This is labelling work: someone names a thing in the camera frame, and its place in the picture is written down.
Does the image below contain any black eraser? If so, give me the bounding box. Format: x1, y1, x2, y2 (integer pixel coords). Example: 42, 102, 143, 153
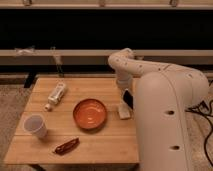
123, 90, 133, 108

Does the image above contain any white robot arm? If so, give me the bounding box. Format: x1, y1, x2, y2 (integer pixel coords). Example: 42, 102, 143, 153
108, 48, 209, 171

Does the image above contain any white sponge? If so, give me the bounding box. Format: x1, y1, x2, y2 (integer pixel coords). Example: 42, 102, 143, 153
118, 102, 131, 120

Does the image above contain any orange bowl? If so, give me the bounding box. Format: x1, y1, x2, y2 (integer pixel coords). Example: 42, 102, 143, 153
73, 99, 107, 130

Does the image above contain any white tube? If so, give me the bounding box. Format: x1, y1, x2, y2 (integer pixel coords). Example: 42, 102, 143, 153
45, 82, 67, 111

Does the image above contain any wooden table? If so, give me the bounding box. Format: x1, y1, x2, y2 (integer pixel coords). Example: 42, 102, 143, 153
4, 78, 138, 164

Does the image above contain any brown snack wrapper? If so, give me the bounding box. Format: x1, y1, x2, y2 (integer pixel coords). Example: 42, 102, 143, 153
54, 138, 80, 155

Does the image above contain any white plastic cup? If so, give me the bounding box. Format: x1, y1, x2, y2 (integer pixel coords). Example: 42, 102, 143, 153
23, 115, 47, 139

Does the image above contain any black cable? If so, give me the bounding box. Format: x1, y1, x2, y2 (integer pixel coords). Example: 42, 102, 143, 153
185, 99, 213, 168

